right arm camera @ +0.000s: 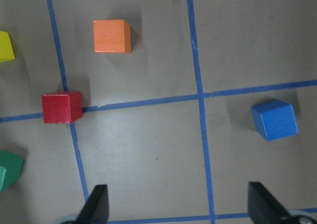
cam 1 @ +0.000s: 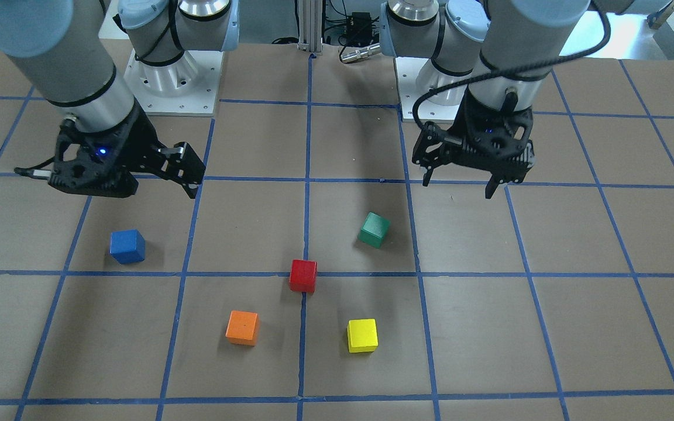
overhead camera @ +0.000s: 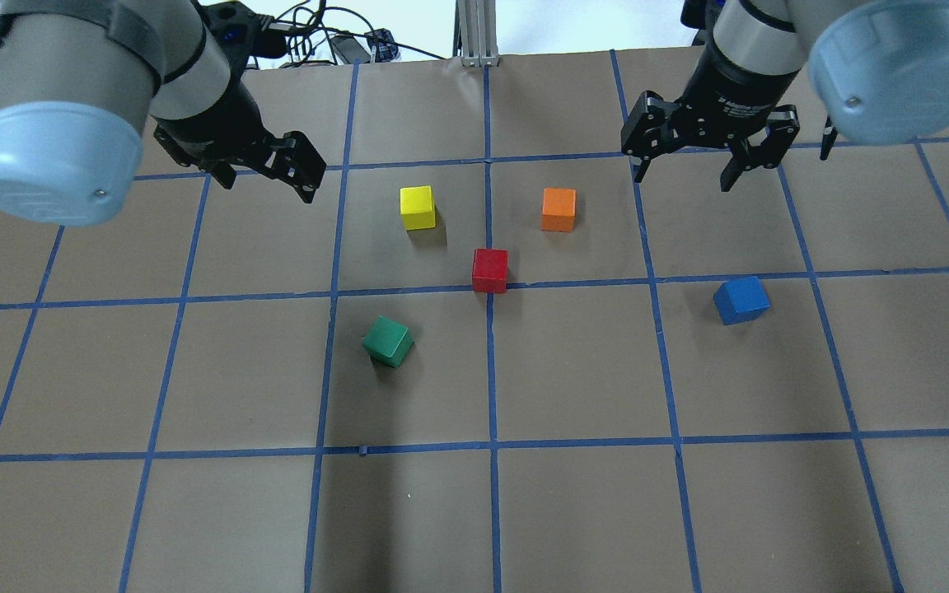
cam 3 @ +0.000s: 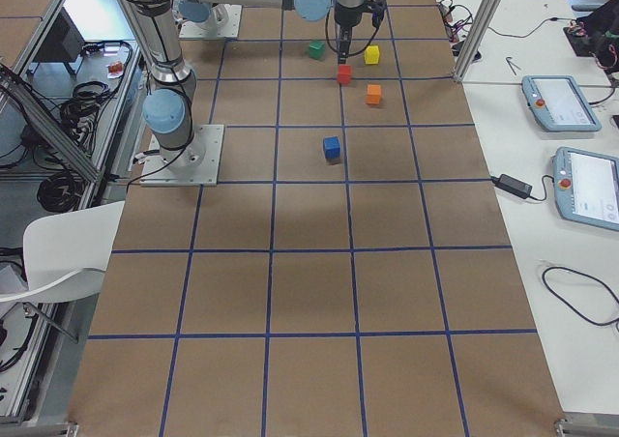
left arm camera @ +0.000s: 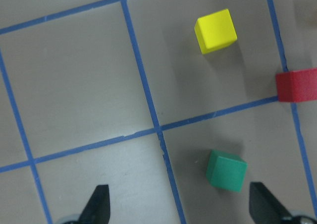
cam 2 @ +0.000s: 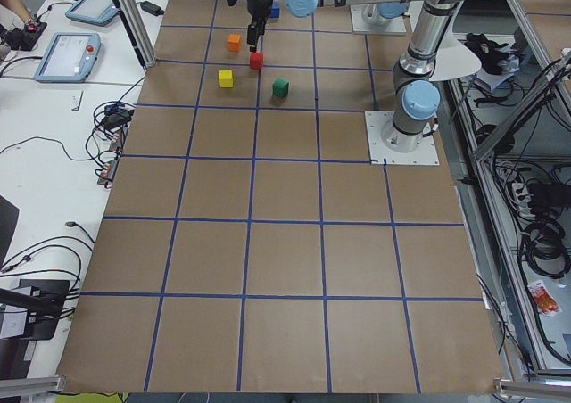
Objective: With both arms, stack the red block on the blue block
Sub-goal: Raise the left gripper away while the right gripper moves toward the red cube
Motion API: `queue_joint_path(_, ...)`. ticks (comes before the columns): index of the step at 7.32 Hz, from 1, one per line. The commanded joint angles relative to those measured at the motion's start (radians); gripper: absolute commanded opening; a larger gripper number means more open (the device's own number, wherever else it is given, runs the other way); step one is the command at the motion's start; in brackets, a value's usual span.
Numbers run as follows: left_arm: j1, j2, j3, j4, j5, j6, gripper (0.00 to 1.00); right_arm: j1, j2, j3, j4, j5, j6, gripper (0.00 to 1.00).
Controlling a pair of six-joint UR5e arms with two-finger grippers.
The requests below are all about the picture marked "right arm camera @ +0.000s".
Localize orange wooden block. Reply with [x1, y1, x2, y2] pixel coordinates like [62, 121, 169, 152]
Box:
[93, 19, 131, 54]

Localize blue wooden block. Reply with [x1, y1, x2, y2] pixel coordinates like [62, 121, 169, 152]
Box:
[251, 100, 299, 141]

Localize yellow wooden block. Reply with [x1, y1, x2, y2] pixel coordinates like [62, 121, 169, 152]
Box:
[0, 31, 15, 63]

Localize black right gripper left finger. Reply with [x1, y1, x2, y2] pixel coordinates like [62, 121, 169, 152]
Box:
[74, 184, 109, 224]

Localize green wooden block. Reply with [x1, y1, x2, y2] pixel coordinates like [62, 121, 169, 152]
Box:
[0, 150, 24, 191]

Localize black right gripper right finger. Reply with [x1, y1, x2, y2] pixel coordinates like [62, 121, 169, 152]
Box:
[247, 182, 294, 224]

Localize red wooden block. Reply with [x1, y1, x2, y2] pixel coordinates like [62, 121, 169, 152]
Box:
[42, 91, 83, 124]

